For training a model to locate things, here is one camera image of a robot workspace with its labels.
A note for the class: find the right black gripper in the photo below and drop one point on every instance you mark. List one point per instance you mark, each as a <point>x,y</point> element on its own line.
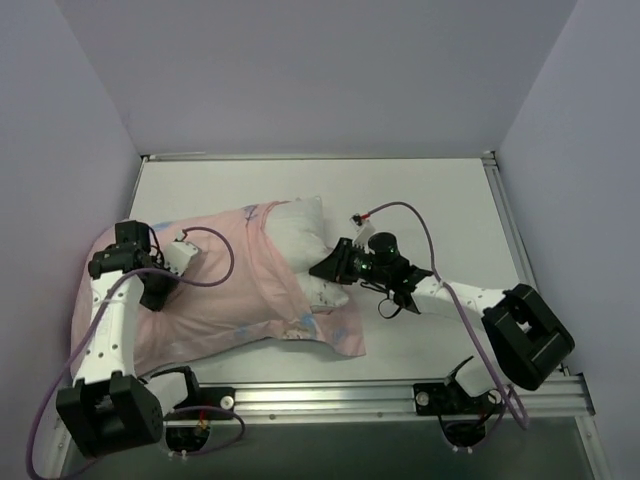
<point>345,259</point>

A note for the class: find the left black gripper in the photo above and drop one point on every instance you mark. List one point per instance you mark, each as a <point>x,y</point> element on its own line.
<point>154,292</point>

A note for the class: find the white pillow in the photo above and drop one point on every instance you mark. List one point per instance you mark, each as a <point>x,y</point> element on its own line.
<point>296,228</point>

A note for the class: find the blue pink printed pillowcase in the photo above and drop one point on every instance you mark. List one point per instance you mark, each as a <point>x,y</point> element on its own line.
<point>244,291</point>

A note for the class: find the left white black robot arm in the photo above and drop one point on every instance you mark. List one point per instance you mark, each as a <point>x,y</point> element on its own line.
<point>108,409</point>

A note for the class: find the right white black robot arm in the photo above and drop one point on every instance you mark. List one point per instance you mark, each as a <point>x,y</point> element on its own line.
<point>472,306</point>

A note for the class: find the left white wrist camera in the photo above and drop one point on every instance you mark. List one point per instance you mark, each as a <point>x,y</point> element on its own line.
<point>180,254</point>

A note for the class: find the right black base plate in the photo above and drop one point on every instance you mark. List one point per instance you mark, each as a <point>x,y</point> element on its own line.
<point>449,399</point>

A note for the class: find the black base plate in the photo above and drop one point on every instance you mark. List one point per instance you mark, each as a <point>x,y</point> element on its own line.
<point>449,399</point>
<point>209,401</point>

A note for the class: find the aluminium right side rail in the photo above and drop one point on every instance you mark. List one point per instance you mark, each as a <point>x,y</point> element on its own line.
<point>510,225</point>

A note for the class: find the aluminium rail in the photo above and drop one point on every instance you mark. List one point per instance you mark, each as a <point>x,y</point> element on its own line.
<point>561,396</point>
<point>510,225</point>
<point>488,156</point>

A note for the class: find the aluminium front rail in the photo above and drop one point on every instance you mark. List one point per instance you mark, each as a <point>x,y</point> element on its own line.
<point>561,396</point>

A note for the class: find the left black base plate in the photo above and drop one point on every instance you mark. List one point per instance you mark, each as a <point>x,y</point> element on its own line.
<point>209,401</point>

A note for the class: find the aluminium back rail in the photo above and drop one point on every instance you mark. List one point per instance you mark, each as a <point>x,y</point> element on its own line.
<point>488,156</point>

